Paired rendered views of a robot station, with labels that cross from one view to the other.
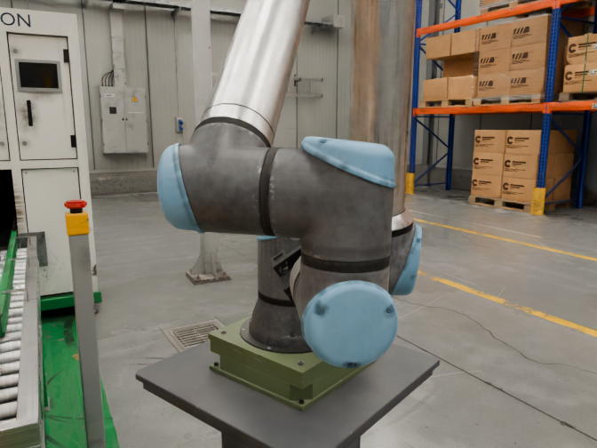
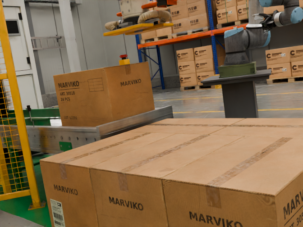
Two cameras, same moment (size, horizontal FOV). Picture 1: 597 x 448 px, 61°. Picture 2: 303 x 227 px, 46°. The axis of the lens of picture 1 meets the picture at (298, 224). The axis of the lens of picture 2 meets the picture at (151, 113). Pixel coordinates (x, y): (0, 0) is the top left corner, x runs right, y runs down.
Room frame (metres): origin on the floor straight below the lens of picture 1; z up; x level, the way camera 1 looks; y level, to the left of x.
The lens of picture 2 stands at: (-1.33, 1.62, 0.93)
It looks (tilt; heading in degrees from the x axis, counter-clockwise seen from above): 8 degrees down; 340
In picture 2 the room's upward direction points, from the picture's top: 8 degrees counter-clockwise
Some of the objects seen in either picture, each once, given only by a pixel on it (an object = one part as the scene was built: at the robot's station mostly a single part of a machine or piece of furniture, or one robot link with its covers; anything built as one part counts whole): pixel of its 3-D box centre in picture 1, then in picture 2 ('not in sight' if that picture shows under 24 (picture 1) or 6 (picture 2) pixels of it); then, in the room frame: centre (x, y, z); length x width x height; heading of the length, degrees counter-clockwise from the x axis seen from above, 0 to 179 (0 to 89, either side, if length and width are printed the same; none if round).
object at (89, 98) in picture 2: not in sight; (103, 96); (1.22, 1.06, 0.75); 0.60 x 0.40 x 0.40; 27
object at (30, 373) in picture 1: (33, 308); not in sight; (2.11, 1.17, 0.50); 2.31 x 0.05 x 0.19; 27
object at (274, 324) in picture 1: (291, 308); (236, 57); (1.07, 0.01, 0.88); 0.19 x 0.19 x 0.10
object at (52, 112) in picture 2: (18, 267); (49, 111); (2.40, 1.38, 0.60); 1.60 x 0.10 x 0.09; 27
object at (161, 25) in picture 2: not in sight; (148, 26); (0.86, 0.78, 1.17); 0.34 x 0.10 x 0.05; 28
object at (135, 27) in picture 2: not in sight; (126, 27); (0.77, 0.95, 1.17); 0.34 x 0.10 x 0.05; 28
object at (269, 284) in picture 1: (296, 250); (235, 39); (1.06, 0.00, 1.02); 0.17 x 0.15 x 0.18; 78
